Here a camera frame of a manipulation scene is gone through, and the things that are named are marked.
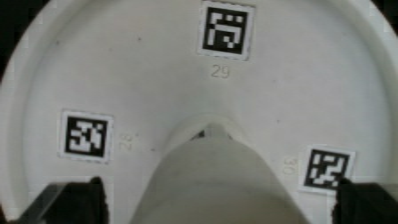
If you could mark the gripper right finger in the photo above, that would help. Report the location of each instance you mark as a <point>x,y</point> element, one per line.
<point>366,205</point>

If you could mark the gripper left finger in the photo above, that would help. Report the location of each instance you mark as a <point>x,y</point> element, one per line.
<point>69,204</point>

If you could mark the white cylindrical table leg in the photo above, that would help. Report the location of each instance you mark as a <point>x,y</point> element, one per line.
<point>213,186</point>

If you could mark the white round table top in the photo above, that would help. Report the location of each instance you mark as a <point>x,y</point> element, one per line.
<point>135,69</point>

